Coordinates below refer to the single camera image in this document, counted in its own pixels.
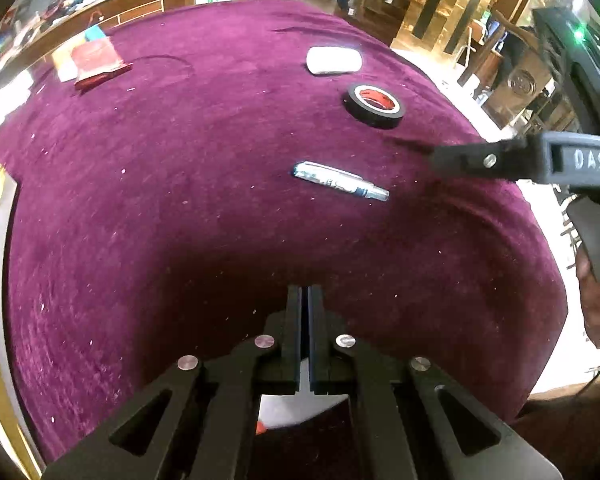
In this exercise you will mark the wooden brick counter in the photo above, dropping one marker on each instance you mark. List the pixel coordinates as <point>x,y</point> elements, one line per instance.
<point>130,10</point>

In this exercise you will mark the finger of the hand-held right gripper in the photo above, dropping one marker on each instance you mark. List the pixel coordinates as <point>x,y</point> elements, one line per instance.
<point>480,160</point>

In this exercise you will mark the small white box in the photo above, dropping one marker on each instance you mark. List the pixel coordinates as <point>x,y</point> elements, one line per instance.
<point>64,66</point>

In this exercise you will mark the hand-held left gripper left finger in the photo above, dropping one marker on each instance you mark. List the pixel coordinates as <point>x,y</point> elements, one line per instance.
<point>293,330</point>

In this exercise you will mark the red foil packet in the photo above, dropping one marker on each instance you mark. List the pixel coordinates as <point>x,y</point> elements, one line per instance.
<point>100,62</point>

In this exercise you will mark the silver and blue pen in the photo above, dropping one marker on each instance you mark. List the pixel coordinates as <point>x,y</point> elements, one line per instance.
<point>337,180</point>

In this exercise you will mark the black tape roll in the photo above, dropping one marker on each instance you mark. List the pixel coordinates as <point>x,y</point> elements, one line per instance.
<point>360,110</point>

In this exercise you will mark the white oval case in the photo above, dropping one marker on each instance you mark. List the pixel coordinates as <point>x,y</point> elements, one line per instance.
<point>334,60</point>

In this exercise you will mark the blue small container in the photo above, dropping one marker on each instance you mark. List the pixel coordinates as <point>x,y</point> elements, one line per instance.
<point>95,34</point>

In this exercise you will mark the person's right hand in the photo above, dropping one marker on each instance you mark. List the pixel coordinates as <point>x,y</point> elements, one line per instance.
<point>592,300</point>

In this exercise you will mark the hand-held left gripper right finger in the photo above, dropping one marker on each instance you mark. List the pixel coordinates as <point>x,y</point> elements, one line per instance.
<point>316,330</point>

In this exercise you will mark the gold mirrored pillar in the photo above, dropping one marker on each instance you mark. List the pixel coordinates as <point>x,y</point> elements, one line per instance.
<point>455,5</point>

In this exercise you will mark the carved wooden chair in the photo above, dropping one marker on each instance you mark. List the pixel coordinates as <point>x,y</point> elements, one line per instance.
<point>522,85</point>

